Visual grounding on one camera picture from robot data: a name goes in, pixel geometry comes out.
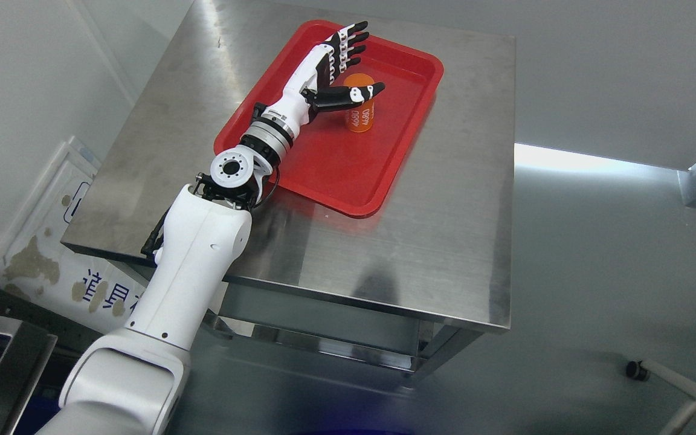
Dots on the red plastic tray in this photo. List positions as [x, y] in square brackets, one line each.
[345, 171]

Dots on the white labelled sign board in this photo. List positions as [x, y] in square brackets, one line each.
[37, 267]

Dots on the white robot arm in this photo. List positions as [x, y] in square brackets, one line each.
[130, 380]

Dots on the white caster leg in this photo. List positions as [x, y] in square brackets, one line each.
[642, 370]

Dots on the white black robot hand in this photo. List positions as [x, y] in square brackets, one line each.
[311, 88]

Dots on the stainless steel table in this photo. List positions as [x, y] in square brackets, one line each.
[438, 251]

